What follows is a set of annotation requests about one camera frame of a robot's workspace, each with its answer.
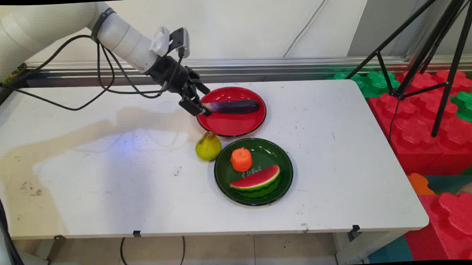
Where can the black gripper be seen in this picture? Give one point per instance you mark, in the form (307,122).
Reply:
(171,74)

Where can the purple toy eggplant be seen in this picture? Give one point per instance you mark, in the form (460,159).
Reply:
(235,106)

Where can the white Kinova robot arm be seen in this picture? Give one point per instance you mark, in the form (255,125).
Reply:
(59,25)

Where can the red round plate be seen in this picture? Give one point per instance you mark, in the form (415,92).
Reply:
(235,124)

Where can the yellow-green toy pear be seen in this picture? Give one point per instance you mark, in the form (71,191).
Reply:
(208,148)

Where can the orange toy fruit piece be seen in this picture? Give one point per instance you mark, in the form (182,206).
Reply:
(241,159)

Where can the dark green round plate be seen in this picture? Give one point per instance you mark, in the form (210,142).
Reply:
(266,155)

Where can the toy watermelon slice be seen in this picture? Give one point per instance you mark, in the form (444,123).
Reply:
(257,182)

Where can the black table edge clip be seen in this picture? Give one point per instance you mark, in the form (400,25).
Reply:
(136,233)
(356,228)

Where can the large red foam block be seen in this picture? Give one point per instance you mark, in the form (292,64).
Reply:
(420,130)

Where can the orange foam piece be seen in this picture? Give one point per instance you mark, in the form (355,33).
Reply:
(419,184)

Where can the black tripod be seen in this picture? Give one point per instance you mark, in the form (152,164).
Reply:
(438,35)

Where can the small green foam block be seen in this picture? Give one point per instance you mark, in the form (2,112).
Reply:
(466,105)

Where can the low red foam block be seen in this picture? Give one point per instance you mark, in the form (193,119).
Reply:
(451,227)

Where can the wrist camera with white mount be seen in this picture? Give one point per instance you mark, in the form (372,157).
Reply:
(170,41)

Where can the aluminium rail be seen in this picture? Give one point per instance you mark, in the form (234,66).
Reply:
(257,65)

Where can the grey table leg bracket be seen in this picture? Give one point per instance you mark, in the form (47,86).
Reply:
(354,248)

